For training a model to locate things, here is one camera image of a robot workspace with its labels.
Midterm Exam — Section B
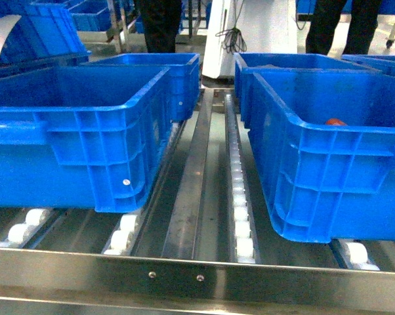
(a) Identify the orange cylindrical cap 4680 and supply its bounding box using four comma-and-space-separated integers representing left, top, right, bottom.
325, 118, 346, 126

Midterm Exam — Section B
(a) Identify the stainless steel roller shelf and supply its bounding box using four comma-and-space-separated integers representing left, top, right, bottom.
0, 89, 395, 314

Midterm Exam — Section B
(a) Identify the rear left blue bin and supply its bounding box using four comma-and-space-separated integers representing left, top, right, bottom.
83, 52, 200, 122

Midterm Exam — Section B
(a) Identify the blue bin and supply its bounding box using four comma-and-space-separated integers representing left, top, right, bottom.
234, 52, 374, 98
0, 66, 171, 213
83, 52, 200, 122
246, 70, 395, 243

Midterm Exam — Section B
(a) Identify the front left blue bin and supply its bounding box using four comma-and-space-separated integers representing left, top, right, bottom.
0, 66, 171, 213

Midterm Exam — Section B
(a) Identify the rear right blue bin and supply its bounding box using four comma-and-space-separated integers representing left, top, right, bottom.
234, 52, 374, 98

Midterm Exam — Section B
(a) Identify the front right blue bin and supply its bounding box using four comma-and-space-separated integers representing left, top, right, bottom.
246, 70, 395, 243

